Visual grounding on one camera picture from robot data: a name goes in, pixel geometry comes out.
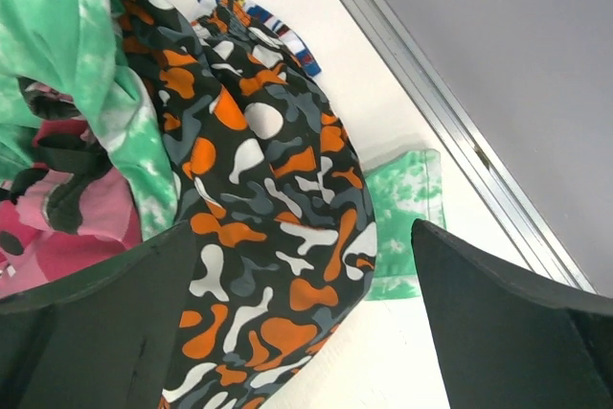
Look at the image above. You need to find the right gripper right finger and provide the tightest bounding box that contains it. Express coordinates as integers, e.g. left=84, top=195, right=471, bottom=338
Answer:
left=412, top=220, right=612, bottom=408

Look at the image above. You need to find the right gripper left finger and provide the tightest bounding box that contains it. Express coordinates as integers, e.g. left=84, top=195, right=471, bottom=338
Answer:
left=1, top=222, right=197, bottom=408

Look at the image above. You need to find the magenta camouflage cloth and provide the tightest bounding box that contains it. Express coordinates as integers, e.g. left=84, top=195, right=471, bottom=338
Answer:
left=1, top=78, right=143, bottom=297

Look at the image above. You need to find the orange black camouflage cloth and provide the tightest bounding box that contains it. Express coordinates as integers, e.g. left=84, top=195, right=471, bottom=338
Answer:
left=120, top=0, right=376, bottom=408

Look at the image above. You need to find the green tie-dye cloth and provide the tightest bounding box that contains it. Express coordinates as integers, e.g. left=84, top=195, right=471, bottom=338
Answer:
left=1, top=0, right=444, bottom=301

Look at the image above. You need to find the blue white patterned cloth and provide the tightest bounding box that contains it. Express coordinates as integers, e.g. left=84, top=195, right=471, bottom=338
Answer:
left=197, top=0, right=322, bottom=78

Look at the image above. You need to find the right aluminium frame post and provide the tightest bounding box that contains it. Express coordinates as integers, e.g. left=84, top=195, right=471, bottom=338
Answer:
left=340, top=0, right=595, bottom=292

